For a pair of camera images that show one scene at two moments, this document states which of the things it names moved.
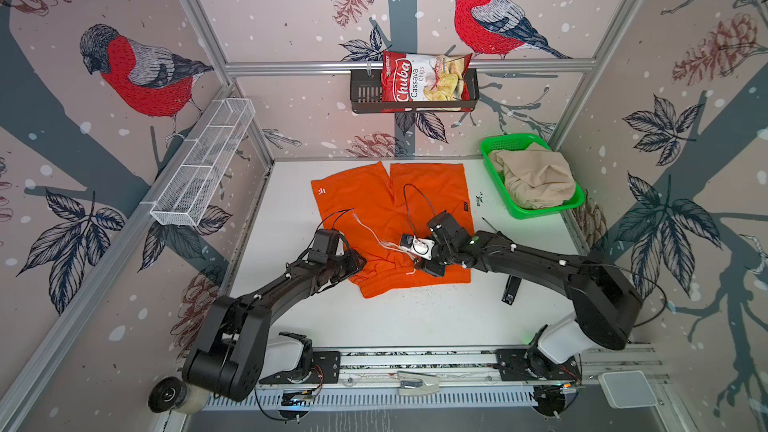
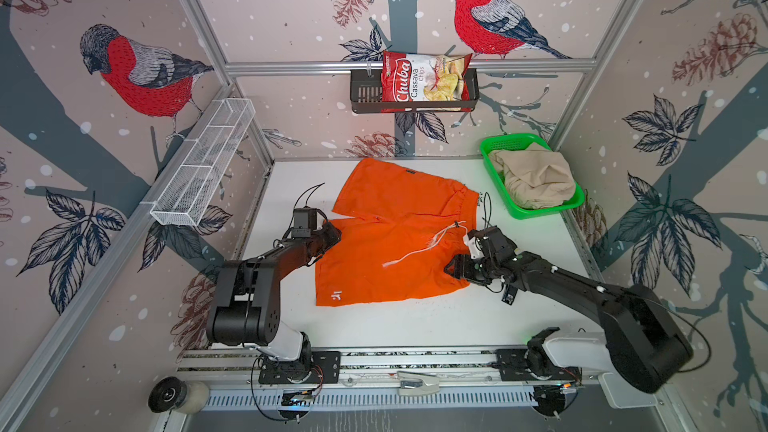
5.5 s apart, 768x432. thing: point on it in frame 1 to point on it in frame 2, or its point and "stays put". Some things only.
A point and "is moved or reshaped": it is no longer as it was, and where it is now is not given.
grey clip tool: [412, 383] stays put
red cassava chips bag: [415, 77] stays put
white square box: [625, 389] stays put
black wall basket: [366, 96] stays put
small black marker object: [512, 286] stays put
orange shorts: [374, 207] is moved or reshaped
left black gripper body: [343, 265] to [324, 237]
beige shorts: [535, 176] stays put
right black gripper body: [440, 256] to [482, 269]
